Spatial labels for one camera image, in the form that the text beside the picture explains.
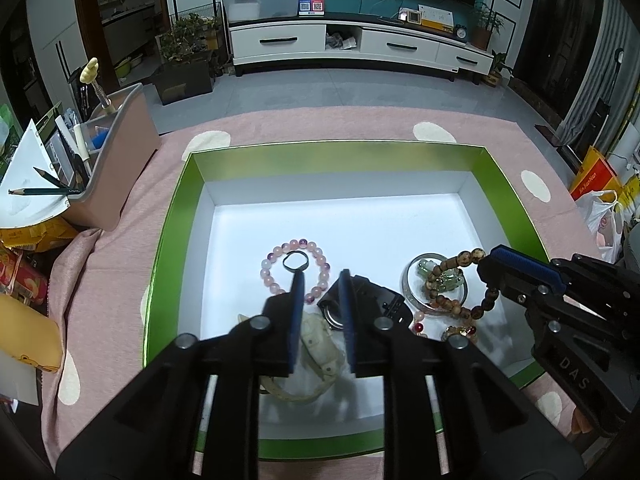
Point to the white and yellow box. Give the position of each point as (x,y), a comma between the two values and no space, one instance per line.
(437,17)

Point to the striped grey curtain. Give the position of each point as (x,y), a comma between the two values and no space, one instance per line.
(595,70)

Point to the white plastic bag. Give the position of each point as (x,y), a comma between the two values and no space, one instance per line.
(600,225)

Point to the dark planter box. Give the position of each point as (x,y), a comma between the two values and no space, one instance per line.
(182,82)

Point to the red snack package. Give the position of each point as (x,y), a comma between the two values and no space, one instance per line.
(22,277)

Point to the dark pencil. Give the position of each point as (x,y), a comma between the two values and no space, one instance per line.
(52,180)
(45,191)

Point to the green cardboard box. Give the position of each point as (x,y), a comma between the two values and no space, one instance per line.
(350,220)

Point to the small floor potted plant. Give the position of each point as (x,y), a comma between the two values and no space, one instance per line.
(496,72)

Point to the white television cabinet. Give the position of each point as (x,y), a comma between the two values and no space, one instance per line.
(280,42)

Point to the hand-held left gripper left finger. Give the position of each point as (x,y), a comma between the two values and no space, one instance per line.
(297,320)

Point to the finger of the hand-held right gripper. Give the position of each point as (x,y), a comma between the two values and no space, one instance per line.
(530,265)
(505,285)

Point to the cream-topped back scratcher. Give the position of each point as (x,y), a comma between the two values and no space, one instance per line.
(90,71)

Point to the potted plant in brown pot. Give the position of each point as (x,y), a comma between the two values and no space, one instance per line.
(484,37)

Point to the green basin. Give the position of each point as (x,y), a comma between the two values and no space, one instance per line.
(127,66)

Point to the pink organizer bin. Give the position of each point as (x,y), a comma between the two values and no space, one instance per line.
(125,160)

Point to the black watch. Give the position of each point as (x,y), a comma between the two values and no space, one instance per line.
(380,300)

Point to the yellow snack bag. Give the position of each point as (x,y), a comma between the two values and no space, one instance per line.
(40,232)

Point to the white paper sheet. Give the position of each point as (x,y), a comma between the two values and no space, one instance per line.
(25,170)

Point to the cluster of green plants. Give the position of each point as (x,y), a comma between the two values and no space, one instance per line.
(187,37)

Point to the yellow shopping bag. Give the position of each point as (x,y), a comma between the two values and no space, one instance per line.
(595,175)

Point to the small alarm clock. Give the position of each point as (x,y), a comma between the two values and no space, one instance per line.
(461,33)

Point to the clear storage box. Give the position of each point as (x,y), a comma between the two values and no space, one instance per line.
(260,2)

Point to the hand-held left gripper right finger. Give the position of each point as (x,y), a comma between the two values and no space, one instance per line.
(346,320)

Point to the white tube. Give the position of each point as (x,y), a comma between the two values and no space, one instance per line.
(82,142)

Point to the pink polka-dot tablecloth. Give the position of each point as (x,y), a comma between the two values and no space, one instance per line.
(125,240)

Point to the blue code stand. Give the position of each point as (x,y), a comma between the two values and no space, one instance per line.
(312,5)

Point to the jade bead charm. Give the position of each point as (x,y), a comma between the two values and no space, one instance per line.
(425,270)

